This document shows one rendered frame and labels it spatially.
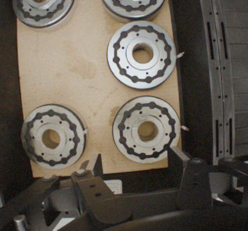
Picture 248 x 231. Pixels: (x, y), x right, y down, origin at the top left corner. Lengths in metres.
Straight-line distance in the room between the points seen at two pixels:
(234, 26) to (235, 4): 0.04
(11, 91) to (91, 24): 0.17
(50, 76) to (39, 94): 0.03
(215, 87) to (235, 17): 0.19
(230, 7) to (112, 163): 0.35
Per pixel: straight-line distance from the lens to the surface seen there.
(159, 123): 0.28
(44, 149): 0.31
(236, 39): 0.39
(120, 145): 0.29
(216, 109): 0.24
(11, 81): 0.33
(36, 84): 0.34
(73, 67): 0.32
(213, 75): 0.24
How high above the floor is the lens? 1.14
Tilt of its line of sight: 86 degrees down
